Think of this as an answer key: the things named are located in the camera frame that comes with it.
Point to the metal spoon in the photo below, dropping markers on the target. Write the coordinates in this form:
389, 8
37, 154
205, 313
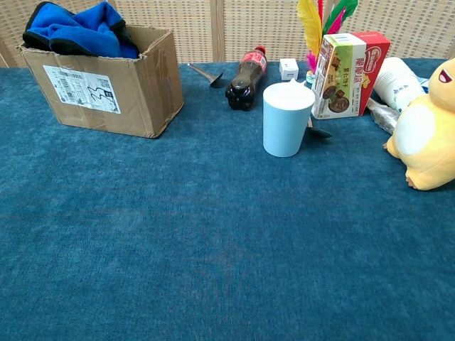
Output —
215, 81
320, 133

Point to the stack of white paper cups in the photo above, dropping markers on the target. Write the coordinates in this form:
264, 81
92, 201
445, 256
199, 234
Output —
396, 80

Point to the light blue cup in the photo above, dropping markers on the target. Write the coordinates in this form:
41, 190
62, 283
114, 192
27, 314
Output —
284, 120

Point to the blue table carpet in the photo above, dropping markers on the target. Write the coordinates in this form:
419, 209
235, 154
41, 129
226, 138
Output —
213, 231

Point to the colourful feather shuttlecock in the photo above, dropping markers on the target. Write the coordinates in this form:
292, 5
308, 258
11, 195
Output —
311, 25

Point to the woven bamboo folding screen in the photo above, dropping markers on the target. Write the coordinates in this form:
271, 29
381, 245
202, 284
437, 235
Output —
199, 28

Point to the yellow plush toy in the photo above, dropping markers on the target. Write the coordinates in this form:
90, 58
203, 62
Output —
426, 142

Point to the blue cloth with black trim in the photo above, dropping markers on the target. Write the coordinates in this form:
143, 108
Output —
85, 32

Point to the red green snack carton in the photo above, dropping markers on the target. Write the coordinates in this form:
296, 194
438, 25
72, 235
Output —
345, 81

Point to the cola bottle with red label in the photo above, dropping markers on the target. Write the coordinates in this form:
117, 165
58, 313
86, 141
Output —
245, 87

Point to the clear plastic wrapped item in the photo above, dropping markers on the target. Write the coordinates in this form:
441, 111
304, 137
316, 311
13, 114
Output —
384, 117

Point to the blue white toothpaste tube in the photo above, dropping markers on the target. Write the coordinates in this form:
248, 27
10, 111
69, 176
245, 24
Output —
424, 81

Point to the brown cardboard box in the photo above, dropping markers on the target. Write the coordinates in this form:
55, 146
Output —
142, 92

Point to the small white box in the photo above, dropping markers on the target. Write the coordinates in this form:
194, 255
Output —
288, 69

